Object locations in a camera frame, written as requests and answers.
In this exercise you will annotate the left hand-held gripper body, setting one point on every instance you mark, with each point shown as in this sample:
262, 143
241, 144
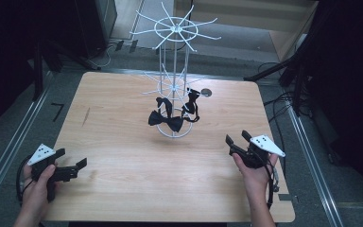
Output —
42, 154

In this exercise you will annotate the person's left hand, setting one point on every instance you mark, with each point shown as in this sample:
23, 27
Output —
34, 195

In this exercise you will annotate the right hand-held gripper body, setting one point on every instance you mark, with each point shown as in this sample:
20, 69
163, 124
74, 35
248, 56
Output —
258, 151

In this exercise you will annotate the light wooden panel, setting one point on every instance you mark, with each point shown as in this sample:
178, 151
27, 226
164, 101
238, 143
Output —
249, 12

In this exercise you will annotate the person's right hand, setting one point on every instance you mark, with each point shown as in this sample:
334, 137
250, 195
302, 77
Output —
255, 176

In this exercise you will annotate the black tripod stand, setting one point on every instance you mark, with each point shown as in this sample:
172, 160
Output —
44, 60
277, 67

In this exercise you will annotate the dark cabinet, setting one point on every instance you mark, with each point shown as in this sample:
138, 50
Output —
97, 25

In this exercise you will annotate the black bow tie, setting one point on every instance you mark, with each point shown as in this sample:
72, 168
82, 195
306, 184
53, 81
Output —
189, 105
157, 118

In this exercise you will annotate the metal floor rail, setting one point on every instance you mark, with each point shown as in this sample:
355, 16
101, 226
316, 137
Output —
11, 151
315, 164

